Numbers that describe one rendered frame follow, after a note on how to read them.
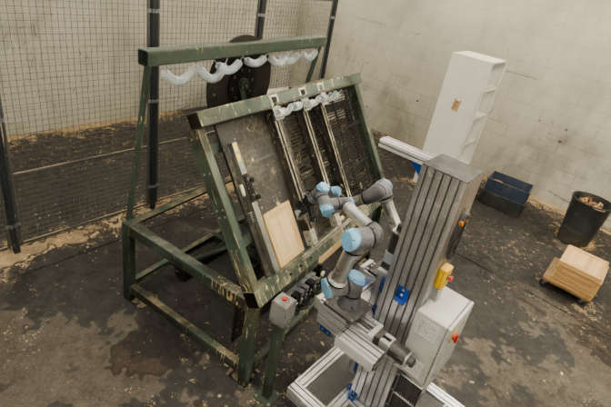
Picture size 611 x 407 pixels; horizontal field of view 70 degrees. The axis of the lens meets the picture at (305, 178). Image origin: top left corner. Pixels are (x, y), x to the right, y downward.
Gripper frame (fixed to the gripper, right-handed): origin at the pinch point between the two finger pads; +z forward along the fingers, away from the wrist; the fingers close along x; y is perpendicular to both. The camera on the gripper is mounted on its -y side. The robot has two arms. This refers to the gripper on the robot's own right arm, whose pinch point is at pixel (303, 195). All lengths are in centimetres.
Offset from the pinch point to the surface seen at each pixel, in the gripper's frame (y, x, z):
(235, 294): 82, 41, 15
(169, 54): 66, -123, 17
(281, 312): 82, 52, -21
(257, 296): 81, 42, -3
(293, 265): 39, 41, -3
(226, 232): 82, -4, 3
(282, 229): 34.3, 14.2, 0.5
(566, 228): -377, 196, -121
